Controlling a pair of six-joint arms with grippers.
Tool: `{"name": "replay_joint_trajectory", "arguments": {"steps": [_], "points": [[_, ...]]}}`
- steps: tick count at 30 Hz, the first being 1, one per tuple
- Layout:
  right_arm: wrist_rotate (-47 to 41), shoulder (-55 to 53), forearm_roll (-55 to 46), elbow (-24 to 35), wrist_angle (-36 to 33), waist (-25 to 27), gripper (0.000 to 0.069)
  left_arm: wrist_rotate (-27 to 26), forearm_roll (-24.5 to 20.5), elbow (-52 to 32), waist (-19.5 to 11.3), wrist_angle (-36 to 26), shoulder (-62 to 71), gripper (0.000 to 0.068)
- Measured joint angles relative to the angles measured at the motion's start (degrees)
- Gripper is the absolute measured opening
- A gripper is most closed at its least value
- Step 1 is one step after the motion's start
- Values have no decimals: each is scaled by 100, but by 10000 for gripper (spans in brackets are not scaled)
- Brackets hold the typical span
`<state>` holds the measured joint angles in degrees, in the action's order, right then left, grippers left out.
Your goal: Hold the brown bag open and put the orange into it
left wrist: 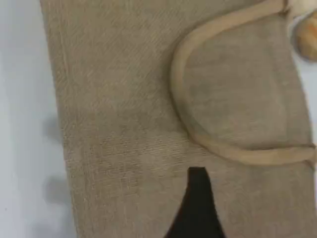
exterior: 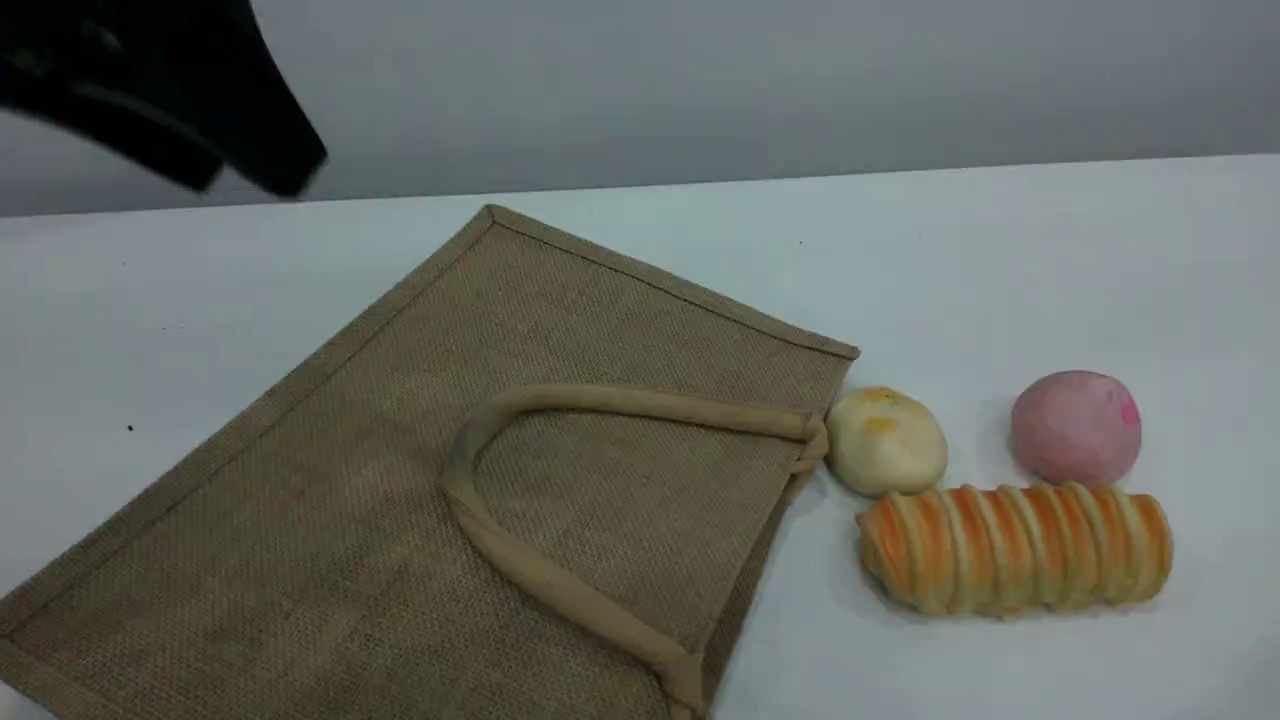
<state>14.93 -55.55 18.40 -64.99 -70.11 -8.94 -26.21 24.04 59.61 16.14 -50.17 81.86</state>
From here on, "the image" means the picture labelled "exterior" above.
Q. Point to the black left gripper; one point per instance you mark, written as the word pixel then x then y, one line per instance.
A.
pixel 130 45

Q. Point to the brown jute tote bag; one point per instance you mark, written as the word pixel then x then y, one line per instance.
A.
pixel 450 480

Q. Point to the cream round bun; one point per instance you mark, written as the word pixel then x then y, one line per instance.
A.
pixel 888 445

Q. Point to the long orange striped bread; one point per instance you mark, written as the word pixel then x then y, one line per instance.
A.
pixel 1010 550

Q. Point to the pink round bun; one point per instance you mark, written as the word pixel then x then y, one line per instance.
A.
pixel 1075 430

